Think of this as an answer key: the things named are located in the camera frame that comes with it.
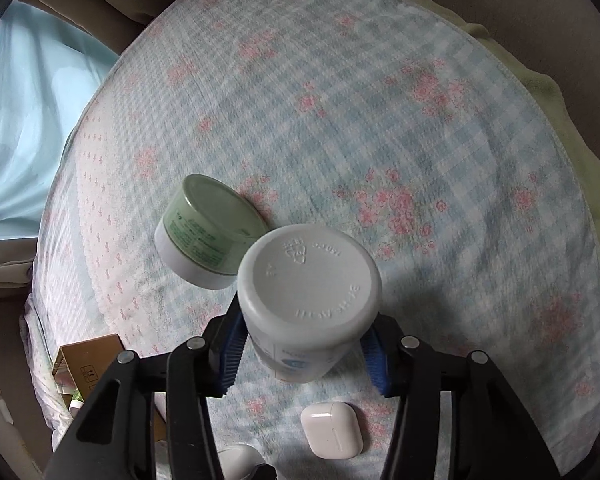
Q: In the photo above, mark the white pill bottle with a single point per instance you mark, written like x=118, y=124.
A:
x=308, y=294

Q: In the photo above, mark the white earbuds case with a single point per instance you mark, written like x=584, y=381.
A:
x=332, y=430

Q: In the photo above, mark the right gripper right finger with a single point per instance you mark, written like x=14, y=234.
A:
x=458, y=417

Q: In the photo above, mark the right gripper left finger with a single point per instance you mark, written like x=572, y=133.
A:
x=112, y=436

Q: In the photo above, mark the cardboard box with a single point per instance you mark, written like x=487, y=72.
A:
x=78, y=367

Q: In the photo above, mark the light blue cloth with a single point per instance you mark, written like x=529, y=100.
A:
x=49, y=70

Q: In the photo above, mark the white object at edge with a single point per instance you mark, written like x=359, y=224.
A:
x=237, y=461

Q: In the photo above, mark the checkered floral bed sheet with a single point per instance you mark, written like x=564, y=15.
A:
x=458, y=170

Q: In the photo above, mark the pale green cream jar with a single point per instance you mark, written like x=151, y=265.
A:
x=205, y=232

